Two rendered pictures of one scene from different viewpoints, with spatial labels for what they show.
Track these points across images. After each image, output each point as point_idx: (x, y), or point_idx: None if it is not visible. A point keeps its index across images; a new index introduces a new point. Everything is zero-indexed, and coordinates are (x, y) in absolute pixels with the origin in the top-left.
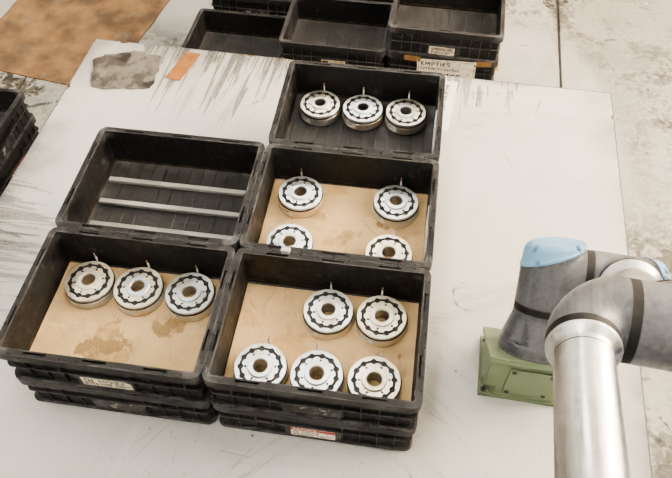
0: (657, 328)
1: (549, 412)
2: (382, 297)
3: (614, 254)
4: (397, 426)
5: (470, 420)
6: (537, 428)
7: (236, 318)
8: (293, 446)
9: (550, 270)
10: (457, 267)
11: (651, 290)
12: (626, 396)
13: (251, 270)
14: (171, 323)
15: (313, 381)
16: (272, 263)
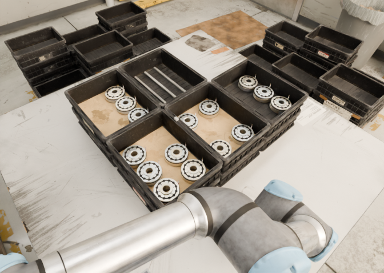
0: (235, 236)
1: None
2: (200, 162)
3: (313, 213)
4: None
5: (203, 241)
6: (228, 269)
7: (145, 134)
8: (131, 196)
9: (271, 197)
10: (256, 179)
11: (252, 214)
12: None
13: (164, 121)
14: (126, 122)
15: (144, 172)
16: (170, 121)
